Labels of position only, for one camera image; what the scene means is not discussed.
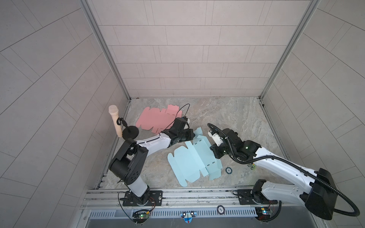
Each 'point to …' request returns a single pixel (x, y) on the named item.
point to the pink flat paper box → (153, 118)
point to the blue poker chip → (228, 170)
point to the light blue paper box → (188, 162)
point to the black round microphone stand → (129, 132)
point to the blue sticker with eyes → (188, 217)
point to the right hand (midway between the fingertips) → (209, 150)
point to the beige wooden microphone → (113, 109)
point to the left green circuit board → (140, 217)
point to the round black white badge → (220, 209)
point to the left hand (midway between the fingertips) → (198, 133)
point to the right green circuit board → (263, 213)
